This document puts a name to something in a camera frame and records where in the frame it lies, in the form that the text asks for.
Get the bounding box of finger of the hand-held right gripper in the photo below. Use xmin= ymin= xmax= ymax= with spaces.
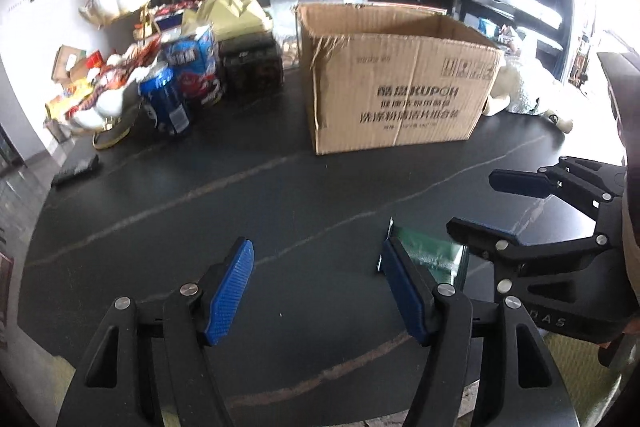
xmin=488 ymin=154 xmax=627 ymax=221
xmin=446 ymin=216 xmax=612 ymax=281

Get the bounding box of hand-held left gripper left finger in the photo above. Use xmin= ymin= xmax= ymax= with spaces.
xmin=55 ymin=237 xmax=256 ymax=427

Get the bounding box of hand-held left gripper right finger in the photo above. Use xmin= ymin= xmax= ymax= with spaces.
xmin=381 ymin=237 xmax=576 ymax=427

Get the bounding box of dark green packet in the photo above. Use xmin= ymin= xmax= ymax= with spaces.
xmin=378 ymin=217 xmax=472 ymax=294

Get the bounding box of brown cardboard box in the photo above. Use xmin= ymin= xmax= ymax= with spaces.
xmin=295 ymin=3 xmax=505 ymax=156

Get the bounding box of person's right hand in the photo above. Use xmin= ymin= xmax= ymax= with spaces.
xmin=612 ymin=187 xmax=640 ymax=358

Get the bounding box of white plush toy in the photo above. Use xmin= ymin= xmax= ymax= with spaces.
xmin=482 ymin=57 xmax=576 ymax=135

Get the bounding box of grey chair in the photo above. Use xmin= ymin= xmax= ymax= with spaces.
xmin=597 ymin=52 xmax=640 ymax=168

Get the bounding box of blue drink can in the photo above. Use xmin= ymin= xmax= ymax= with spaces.
xmin=139 ymin=66 xmax=193 ymax=138

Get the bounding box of flat black remote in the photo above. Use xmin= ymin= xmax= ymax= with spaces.
xmin=51 ymin=154 xmax=100 ymax=186

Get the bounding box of dark square box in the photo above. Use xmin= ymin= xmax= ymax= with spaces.
xmin=220 ymin=32 xmax=285 ymax=96

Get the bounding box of pile of red snack packets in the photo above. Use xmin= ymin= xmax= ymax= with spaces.
xmin=45 ymin=0 xmax=201 ymax=122

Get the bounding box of clear plastic container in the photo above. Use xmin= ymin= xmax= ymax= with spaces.
xmin=268 ymin=0 xmax=368 ymax=68

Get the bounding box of small brown carton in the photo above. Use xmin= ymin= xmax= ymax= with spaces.
xmin=51 ymin=44 xmax=103 ymax=84

